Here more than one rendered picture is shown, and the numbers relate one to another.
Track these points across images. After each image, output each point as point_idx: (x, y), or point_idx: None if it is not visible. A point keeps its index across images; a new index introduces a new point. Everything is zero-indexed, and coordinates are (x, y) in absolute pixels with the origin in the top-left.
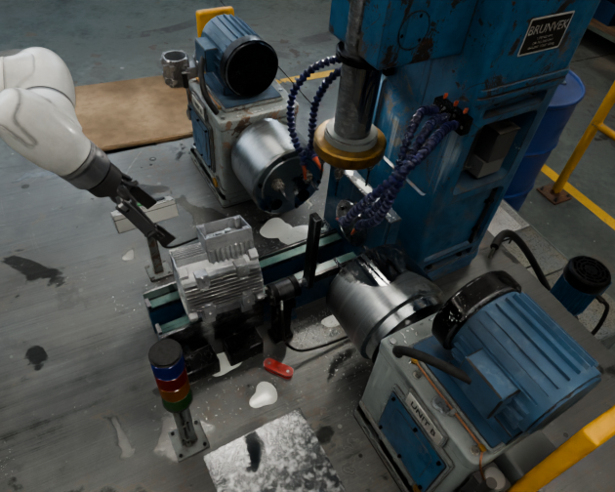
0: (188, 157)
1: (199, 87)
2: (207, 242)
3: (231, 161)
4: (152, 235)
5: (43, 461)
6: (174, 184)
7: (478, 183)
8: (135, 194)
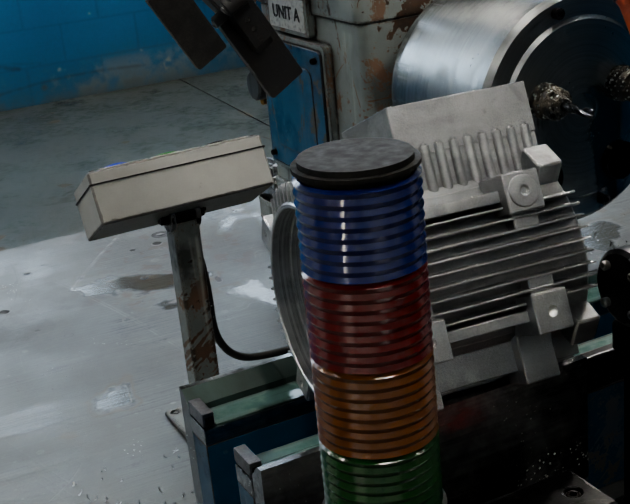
0: (255, 222)
1: None
2: (394, 118)
3: (397, 98)
4: (241, 1)
5: None
6: (224, 265)
7: None
8: (166, 3)
